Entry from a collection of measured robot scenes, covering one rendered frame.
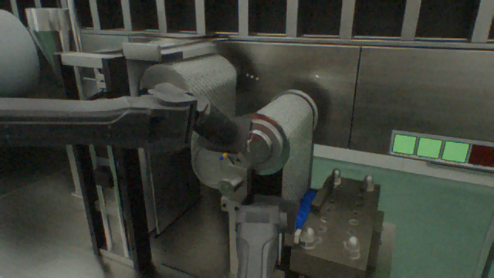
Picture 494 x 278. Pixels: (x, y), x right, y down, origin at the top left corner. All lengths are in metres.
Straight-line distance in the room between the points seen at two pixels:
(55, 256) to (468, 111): 1.14
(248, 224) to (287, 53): 0.61
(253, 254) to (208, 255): 0.49
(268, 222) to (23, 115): 0.37
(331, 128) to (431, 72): 0.29
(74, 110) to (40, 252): 0.72
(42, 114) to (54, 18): 0.73
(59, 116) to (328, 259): 0.59
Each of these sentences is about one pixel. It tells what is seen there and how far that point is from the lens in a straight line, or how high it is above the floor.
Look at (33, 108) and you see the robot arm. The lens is 0.46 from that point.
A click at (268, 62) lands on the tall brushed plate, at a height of 1.38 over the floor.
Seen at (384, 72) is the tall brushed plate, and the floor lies 1.38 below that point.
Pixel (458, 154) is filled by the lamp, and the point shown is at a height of 1.18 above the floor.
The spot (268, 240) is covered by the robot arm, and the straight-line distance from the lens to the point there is 0.51.
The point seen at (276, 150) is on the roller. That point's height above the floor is 1.25.
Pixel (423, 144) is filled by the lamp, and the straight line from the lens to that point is 1.01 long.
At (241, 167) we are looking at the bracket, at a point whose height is 1.20.
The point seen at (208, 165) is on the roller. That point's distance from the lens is 0.83.
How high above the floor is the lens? 1.53
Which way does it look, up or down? 22 degrees down
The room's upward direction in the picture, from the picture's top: straight up
